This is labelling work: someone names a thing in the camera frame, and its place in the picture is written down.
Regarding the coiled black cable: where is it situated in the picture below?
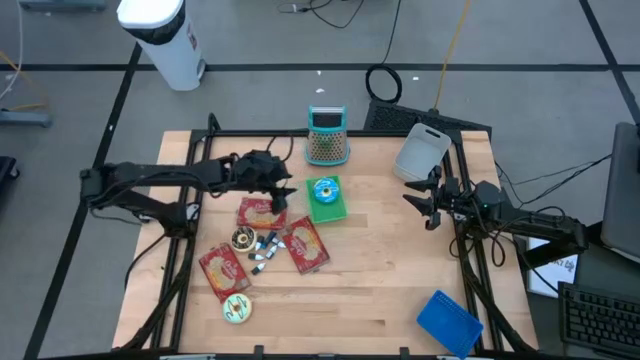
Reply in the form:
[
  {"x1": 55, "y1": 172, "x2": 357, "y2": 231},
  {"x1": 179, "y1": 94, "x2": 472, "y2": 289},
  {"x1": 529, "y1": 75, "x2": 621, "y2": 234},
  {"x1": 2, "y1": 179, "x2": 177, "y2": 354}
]
[{"x1": 364, "y1": 0, "x2": 404, "y2": 105}]

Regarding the white plastic bin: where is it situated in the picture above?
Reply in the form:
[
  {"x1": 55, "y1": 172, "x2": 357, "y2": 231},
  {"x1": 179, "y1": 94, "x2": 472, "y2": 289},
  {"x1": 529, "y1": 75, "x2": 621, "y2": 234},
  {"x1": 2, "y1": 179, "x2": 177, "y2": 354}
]
[{"x1": 392, "y1": 122, "x2": 453, "y2": 183}]

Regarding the thin black floor cable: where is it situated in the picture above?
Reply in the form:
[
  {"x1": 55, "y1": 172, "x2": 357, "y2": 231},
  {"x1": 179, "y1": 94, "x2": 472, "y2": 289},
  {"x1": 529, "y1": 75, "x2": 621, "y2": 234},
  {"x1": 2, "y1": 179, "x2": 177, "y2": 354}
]
[{"x1": 277, "y1": 0, "x2": 366, "y2": 30}]

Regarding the yellow cable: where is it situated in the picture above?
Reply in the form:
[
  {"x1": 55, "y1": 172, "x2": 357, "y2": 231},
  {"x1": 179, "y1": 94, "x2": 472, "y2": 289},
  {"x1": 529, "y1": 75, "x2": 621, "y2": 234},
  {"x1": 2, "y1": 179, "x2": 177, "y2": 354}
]
[{"x1": 432, "y1": 0, "x2": 472, "y2": 112}]

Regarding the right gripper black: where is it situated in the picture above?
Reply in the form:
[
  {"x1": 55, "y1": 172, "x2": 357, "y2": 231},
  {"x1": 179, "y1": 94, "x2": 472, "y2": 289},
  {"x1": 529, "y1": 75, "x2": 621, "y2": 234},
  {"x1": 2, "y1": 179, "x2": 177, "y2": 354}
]
[{"x1": 402, "y1": 164, "x2": 464, "y2": 231}]

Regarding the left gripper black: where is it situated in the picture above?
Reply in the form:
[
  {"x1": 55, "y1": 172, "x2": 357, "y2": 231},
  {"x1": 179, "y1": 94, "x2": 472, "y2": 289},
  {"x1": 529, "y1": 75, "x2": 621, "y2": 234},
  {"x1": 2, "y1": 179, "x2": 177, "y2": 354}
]
[{"x1": 233, "y1": 149, "x2": 299, "y2": 215}]

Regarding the green plastic basket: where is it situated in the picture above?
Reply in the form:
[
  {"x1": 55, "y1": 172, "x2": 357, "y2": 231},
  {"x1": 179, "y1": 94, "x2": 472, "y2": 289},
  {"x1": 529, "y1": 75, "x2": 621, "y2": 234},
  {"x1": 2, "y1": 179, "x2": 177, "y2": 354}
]
[{"x1": 304, "y1": 174, "x2": 349, "y2": 225}]

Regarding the white cable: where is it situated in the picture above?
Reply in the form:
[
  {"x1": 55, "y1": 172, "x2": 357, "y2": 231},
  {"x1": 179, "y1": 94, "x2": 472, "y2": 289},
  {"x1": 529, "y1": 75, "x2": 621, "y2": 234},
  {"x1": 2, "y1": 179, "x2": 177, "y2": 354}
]
[{"x1": 0, "y1": 0, "x2": 25, "y2": 101}]

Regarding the red popcorn bag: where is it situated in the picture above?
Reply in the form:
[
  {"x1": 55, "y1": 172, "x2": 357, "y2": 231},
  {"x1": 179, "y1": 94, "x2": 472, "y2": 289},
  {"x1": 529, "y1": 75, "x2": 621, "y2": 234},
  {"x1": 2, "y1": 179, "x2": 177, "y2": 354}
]
[
  {"x1": 235, "y1": 196, "x2": 289, "y2": 231},
  {"x1": 198, "y1": 242, "x2": 252, "y2": 304},
  {"x1": 281, "y1": 215, "x2": 332, "y2": 276}
]

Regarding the black computer keyboard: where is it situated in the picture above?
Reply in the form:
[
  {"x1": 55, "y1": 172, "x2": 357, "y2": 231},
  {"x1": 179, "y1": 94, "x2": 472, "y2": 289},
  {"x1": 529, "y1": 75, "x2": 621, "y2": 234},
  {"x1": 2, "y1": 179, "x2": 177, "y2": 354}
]
[{"x1": 558, "y1": 281, "x2": 640, "y2": 360}]

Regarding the grey laptop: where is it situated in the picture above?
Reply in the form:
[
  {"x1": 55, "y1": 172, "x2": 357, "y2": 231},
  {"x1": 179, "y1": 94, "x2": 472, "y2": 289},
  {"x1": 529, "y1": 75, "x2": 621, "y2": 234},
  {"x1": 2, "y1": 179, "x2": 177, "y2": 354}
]
[{"x1": 599, "y1": 122, "x2": 640, "y2": 265}]

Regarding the teal metal cheese grater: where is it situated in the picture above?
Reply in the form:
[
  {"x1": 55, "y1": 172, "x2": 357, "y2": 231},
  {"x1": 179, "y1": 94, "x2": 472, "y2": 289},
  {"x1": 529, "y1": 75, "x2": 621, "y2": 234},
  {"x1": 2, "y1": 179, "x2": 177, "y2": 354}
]
[{"x1": 304, "y1": 104, "x2": 351, "y2": 167}]

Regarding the grey stand base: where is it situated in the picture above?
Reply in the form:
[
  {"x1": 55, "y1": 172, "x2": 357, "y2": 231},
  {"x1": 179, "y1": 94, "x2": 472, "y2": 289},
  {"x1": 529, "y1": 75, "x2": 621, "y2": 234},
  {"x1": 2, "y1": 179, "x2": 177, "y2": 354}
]
[
  {"x1": 0, "y1": 108, "x2": 54, "y2": 129},
  {"x1": 18, "y1": 0, "x2": 107, "y2": 12}
]

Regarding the black aluminium table frame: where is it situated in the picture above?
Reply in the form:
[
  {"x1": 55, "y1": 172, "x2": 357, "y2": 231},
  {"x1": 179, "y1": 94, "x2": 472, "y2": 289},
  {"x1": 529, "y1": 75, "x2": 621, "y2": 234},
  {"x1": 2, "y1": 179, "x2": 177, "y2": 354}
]
[{"x1": 112, "y1": 112, "x2": 539, "y2": 360}]

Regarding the blue plastic basket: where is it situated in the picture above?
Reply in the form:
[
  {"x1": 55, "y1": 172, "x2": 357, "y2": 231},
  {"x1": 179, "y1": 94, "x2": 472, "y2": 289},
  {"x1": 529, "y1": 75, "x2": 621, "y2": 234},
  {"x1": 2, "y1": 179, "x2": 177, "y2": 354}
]
[{"x1": 416, "y1": 289, "x2": 485, "y2": 359}]

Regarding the white paper sheet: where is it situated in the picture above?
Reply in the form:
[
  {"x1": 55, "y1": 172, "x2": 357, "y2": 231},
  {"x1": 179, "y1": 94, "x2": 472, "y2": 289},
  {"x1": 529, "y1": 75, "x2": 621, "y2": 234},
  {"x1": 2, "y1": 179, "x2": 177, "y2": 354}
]
[{"x1": 527, "y1": 237, "x2": 580, "y2": 299}]

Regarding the white trash can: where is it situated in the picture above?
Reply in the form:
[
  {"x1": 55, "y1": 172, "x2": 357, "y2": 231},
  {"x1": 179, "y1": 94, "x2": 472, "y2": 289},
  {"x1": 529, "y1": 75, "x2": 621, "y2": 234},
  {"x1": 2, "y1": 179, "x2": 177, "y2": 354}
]
[{"x1": 116, "y1": 0, "x2": 207, "y2": 92}]

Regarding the black floor object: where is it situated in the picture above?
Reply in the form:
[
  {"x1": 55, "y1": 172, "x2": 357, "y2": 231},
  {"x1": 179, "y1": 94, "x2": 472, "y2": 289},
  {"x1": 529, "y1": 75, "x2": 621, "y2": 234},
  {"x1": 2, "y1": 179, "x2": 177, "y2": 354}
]
[{"x1": 0, "y1": 155, "x2": 21, "y2": 196}]

